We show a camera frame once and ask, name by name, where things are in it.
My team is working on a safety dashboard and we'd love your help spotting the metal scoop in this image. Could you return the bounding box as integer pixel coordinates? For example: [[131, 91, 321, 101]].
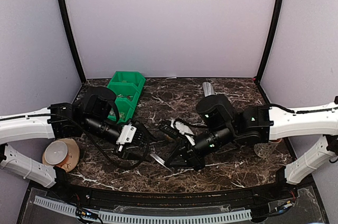
[[202, 81, 215, 97]]

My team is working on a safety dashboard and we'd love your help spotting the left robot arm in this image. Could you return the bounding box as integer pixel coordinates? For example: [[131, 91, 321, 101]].
[[1, 86, 153, 201]]

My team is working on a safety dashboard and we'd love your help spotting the patterned mug yellow inside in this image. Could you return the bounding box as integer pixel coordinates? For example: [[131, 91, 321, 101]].
[[253, 139, 282, 158]]

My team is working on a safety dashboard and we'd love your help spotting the clear plastic lid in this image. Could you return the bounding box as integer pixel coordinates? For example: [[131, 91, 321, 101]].
[[150, 153, 171, 171]]

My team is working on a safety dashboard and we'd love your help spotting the black frame post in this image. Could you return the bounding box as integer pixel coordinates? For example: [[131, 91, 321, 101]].
[[255, 0, 283, 85], [58, 0, 87, 84]]

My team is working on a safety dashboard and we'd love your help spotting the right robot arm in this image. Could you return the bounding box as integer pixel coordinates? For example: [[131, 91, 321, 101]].
[[161, 95, 337, 200]]

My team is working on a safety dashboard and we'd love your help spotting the white slotted cable duct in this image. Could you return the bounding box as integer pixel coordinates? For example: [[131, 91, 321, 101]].
[[33, 196, 252, 223]]

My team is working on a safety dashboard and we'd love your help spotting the left black frame post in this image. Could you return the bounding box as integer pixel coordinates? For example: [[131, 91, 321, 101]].
[[58, 0, 87, 84]]

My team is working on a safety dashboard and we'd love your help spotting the wooden slice coaster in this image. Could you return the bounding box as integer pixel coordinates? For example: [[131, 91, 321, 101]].
[[42, 138, 80, 173]]

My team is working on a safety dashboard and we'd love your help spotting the right black frame post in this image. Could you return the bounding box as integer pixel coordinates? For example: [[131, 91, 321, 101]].
[[255, 0, 283, 85]]

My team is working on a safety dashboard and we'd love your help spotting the white bowl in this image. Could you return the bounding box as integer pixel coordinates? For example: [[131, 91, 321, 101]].
[[44, 141, 68, 165]]

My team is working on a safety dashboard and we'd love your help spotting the black front rail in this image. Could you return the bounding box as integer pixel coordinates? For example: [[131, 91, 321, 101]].
[[29, 173, 312, 210]]

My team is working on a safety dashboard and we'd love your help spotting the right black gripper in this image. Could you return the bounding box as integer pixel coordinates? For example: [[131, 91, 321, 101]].
[[164, 123, 235, 171]]

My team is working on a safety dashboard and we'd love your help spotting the green three-compartment bin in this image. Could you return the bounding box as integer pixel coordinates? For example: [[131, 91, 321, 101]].
[[107, 71, 146, 124]]

